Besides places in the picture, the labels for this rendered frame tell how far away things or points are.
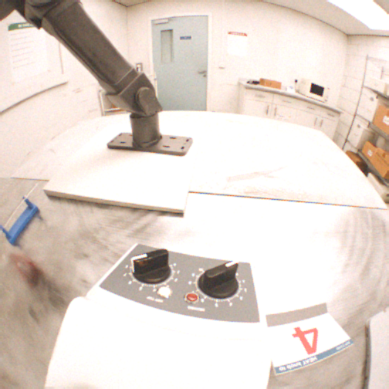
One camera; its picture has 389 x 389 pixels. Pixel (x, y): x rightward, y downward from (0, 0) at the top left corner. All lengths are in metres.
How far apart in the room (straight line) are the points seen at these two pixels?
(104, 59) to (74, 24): 0.08
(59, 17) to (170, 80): 2.81
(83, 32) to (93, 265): 0.32
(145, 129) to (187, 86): 2.65
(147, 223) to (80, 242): 0.10
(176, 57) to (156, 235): 2.89
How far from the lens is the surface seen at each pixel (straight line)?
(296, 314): 0.21
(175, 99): 3.05
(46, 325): 0.26
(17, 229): 0.38
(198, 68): 2.93
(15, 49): 1.81
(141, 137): 0.35
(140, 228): 0.23
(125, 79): 0.30
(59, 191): 0.36
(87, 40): 0.29
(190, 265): 0.15
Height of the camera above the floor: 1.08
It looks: 44 degrees down
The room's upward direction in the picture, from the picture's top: straight up
